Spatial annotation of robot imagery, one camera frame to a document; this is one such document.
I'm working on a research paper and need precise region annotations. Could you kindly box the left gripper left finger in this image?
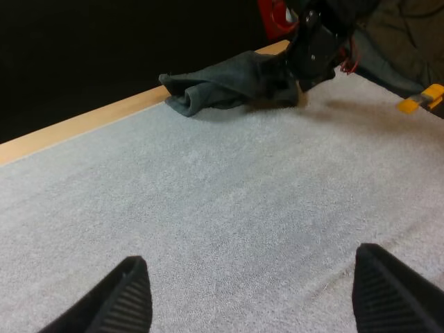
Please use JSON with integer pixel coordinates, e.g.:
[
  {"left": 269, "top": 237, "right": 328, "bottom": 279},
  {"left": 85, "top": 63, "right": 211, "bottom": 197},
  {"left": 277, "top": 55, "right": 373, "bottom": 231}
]
[{"left": 37, "top": 255, "right": 153, "bottom": 333}]

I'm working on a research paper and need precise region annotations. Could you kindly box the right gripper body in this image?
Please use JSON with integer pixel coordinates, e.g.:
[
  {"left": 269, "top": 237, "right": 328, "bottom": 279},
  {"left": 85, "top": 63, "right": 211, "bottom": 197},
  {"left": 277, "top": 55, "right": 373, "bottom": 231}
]
[{"left": 284, "top": 20, "right": 348, "bottom": 94}]

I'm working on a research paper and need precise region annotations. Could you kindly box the person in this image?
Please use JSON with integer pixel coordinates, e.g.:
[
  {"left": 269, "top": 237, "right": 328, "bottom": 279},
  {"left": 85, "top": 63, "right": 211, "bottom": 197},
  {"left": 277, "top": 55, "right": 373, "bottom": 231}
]
[{"left": 348, "top": 0, "right": 444, "bottom": 105}]

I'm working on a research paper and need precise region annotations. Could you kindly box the grey-green towel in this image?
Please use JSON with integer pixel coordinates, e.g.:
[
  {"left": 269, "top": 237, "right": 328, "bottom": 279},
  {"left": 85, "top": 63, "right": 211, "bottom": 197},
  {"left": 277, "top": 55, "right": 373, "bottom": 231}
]
[{"left": 158, "top": 50, "right": 300, "bottom": 119}]

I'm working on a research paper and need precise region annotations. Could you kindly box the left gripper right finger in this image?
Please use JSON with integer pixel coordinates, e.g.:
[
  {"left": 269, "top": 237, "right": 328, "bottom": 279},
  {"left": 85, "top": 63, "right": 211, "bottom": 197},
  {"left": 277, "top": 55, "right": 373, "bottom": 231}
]
[{"left": 352, "top": 242, "right": 444, "bottom": 333}]

